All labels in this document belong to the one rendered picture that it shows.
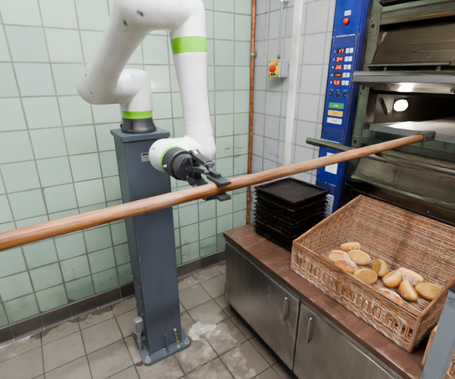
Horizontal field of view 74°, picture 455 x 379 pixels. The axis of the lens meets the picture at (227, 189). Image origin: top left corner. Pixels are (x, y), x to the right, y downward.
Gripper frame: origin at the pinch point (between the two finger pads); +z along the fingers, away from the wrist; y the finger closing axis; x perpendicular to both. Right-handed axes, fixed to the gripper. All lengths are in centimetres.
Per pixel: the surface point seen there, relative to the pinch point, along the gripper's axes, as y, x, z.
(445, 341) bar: 37, -42, 40
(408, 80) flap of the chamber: -23, -86, -6
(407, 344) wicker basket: 57, -54, 28
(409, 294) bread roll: 54, -75, 17
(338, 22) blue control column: -48, -97, -51
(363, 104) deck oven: -12, -101, -33
